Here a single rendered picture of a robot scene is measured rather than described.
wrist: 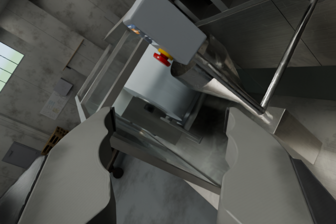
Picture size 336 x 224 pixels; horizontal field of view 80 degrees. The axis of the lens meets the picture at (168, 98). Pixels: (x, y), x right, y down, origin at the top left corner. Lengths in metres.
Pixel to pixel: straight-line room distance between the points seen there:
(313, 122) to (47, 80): 11.07
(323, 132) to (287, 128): 0.24
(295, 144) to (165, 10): 0.65
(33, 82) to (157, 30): 11.33
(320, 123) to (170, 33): 0.81
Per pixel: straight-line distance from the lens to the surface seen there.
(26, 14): 10.90
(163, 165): 0.83
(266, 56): 0.84
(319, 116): 1.00
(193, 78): 0.48
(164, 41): 0.27
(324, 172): 0.92
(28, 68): 11.50
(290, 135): 0.77
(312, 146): 0.90
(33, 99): 11.74
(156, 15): 0.27
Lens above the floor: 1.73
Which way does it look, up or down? 25 degrees down
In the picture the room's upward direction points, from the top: 57 degrees counter-clockwise
